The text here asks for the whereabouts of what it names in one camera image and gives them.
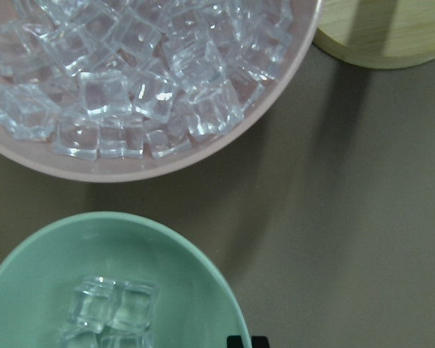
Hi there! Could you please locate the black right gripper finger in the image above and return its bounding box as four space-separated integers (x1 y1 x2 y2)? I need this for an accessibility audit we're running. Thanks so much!
226 335 270 348

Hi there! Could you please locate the pink ribbed ice bowl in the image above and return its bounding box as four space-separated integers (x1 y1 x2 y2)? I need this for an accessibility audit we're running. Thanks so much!
0 1 324 183

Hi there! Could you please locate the clear ice cubes pile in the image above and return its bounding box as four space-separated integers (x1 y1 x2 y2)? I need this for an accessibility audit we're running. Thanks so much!
0 1 294 160

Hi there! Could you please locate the wooden glass stand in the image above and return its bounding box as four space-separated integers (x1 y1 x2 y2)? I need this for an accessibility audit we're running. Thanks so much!
313 1 435 70

